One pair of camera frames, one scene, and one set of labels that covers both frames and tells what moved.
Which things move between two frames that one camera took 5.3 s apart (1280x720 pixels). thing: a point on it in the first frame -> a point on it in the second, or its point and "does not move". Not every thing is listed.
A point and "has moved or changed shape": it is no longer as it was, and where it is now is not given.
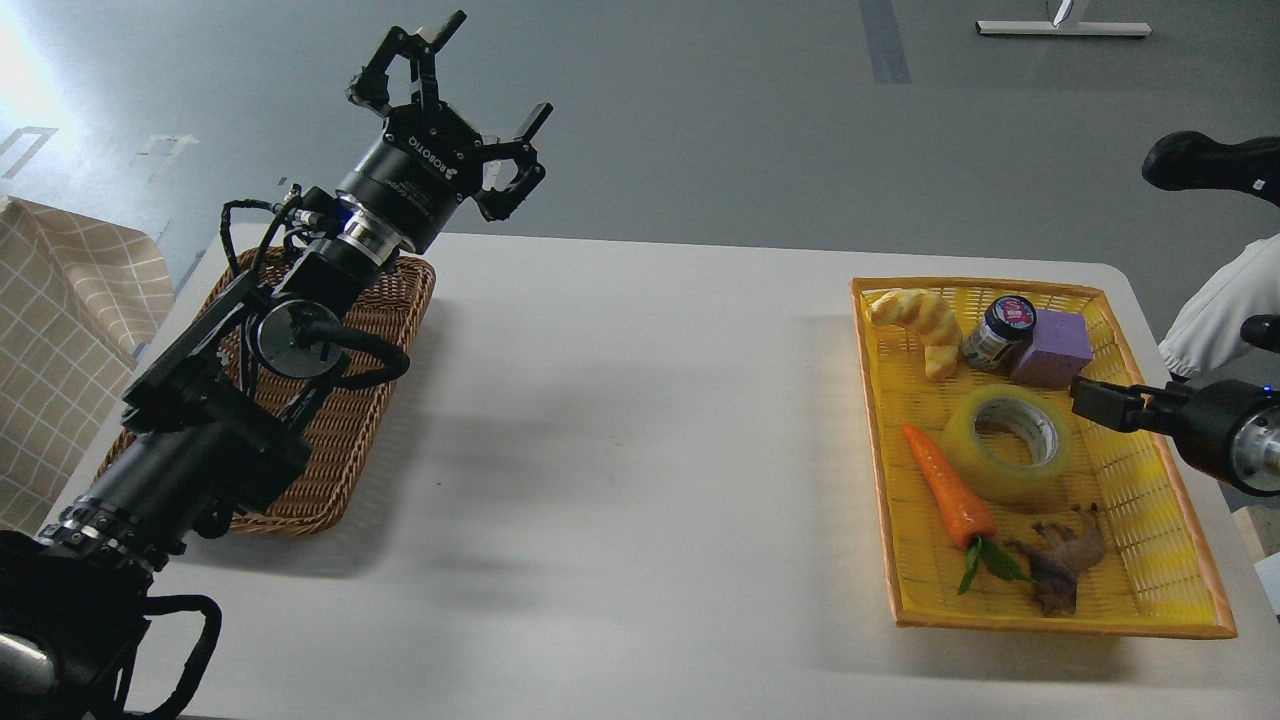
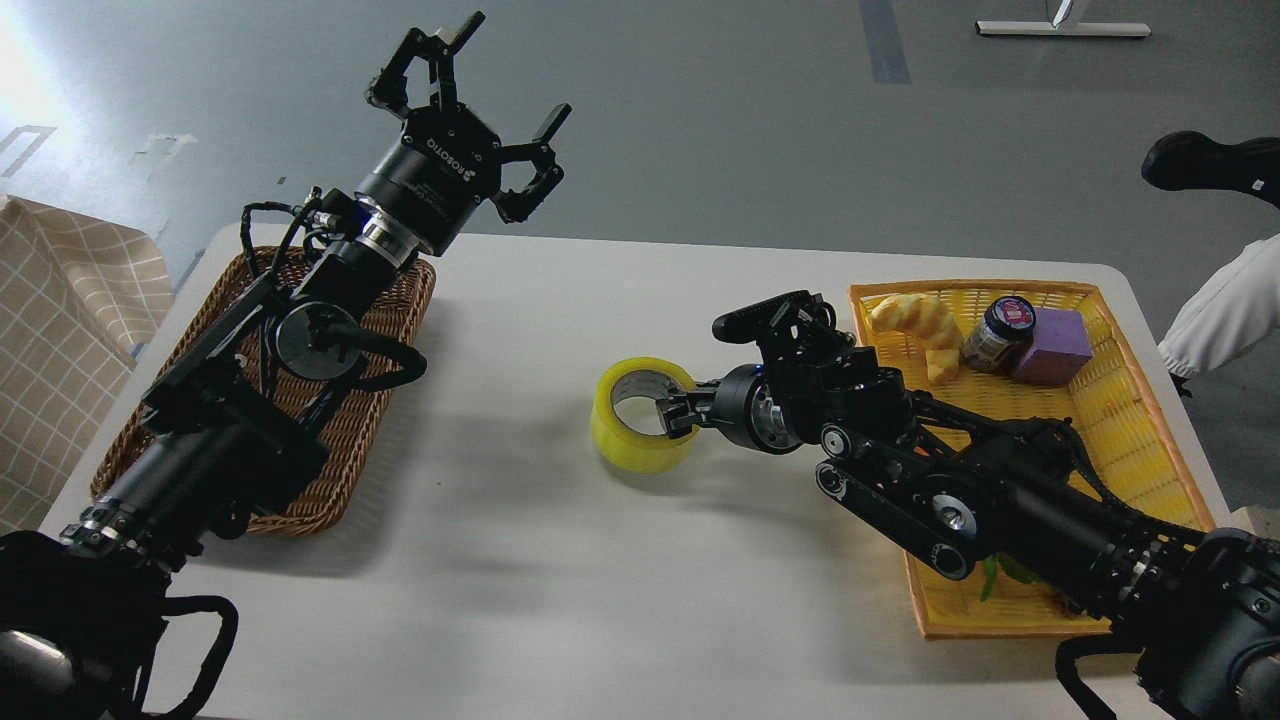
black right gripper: (1200, 416) -> (746, 407)
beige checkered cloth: (78, 298) does not move
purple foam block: (1061, 344) does not move
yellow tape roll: (982, 473) has moved or changed shape
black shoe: (1189, 160) does not move
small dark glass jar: (1004, 337) does not move
